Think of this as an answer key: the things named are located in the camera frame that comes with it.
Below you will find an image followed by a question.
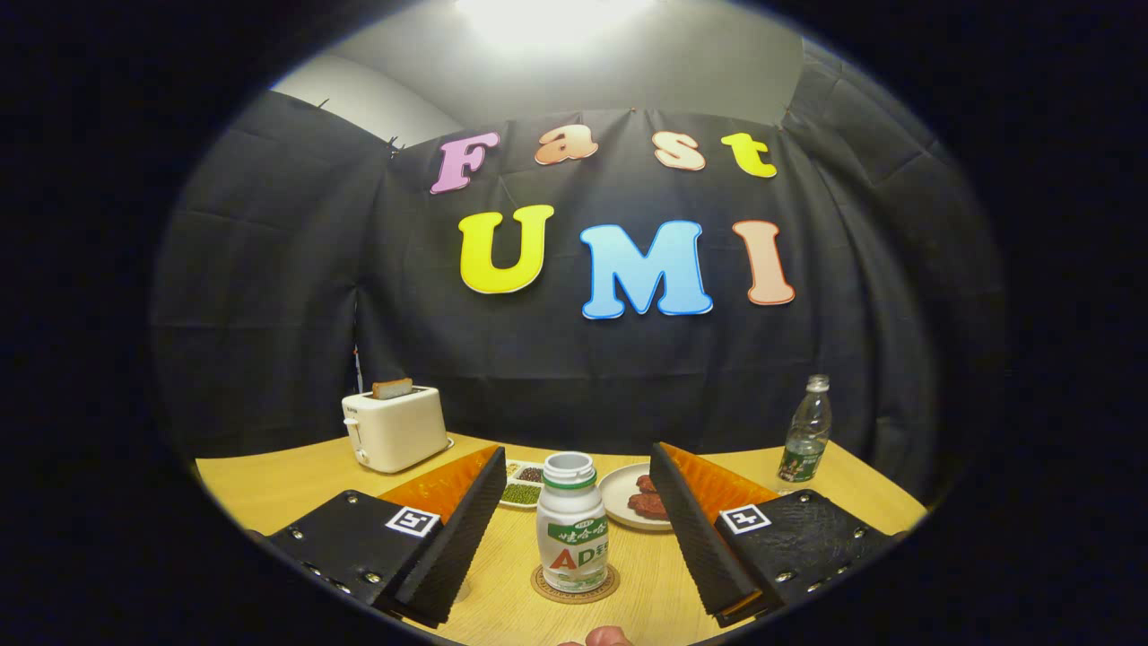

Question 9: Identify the white juice bottle green label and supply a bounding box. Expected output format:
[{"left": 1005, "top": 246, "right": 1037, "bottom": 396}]
[{"left": 535, "top": 451, "right": 611, "bottom": 593}]

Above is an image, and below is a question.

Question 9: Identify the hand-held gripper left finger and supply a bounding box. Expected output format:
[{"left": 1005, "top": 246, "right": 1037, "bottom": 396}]
[{"left": 267, "top": 446, "right": 509, "bottom": 629}]

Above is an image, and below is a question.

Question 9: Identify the white divided dish of beans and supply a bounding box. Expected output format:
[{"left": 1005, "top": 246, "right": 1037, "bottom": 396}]
[{"left": 499, "top": 459, "right": 545, "bottom": 511}]

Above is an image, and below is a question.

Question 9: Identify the cream toaster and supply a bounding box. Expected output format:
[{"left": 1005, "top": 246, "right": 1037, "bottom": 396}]
[{"left": 342, "top": 386, "right": 450, "bottom": 475}]

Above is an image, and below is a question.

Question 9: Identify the white round plate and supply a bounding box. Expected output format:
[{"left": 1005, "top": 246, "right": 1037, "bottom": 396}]
[{"left": 598, "top": 462, "right": 674, "bottom": 532}]

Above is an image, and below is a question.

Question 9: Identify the clear plastic water bottle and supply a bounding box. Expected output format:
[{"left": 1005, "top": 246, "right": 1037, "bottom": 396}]
[{"left": 777, "top": 375, "right": 833, "bottom": 485}]

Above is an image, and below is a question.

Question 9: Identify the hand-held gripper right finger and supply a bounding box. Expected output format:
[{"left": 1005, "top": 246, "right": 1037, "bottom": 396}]
[{"left": 649, "top": 441, "right": 898, "bottom": 629}]

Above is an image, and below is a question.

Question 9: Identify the wooden table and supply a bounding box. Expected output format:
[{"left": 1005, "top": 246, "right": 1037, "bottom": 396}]
[{"left": 196, "top": 432, "right": 929, "bottom": 646}]

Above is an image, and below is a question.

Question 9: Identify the round wooden coaster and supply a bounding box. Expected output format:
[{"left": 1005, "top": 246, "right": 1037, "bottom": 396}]
[{"left": 530, "top": 563, "right": 621, "bottom": 605}]

